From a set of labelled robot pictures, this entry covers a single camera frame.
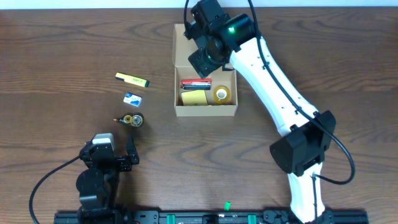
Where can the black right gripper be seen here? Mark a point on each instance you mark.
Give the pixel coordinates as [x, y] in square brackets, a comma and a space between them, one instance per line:
[199, 62]

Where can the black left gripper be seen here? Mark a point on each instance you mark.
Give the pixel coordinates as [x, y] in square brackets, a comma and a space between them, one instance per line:
[118, 159]

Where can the white blue staples box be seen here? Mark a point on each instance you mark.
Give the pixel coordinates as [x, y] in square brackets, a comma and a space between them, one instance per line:
[132, 99]

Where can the clear yellow tape roll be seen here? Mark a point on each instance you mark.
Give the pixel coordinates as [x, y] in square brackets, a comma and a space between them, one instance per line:
[221, 95]

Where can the yellow polar bear notepad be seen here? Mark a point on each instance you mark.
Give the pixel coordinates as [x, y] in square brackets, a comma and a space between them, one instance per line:
[194, 98]

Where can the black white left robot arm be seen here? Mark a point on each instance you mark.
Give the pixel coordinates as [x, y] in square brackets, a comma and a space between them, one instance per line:
[98, 185]

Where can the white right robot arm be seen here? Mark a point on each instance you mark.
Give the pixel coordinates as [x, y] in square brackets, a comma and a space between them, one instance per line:
[301, 150]

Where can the black gold correction tape dispenser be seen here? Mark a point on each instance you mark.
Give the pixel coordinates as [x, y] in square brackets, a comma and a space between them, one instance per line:
[135, 120]

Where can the brown cardboard box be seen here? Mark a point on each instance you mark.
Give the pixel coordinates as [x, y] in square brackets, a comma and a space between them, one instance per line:
[182, 49]

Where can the yellow highlighter pen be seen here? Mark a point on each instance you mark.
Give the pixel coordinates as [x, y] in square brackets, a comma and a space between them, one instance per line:
[132, 79]

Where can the small green marker piece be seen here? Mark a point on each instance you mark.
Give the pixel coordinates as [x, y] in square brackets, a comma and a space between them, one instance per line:
[227, 206]

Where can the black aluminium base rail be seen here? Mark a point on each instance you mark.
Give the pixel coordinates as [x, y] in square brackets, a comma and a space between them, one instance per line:
[155, 217]

